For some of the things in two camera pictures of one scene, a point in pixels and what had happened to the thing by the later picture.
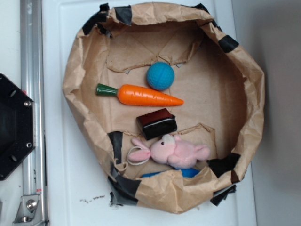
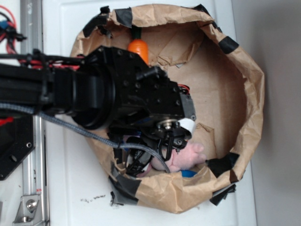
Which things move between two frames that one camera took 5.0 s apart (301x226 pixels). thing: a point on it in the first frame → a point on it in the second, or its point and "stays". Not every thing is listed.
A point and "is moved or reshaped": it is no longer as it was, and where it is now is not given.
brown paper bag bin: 223,90 stays
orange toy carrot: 138,96 is moved or reshaped
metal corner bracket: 29,213 stays
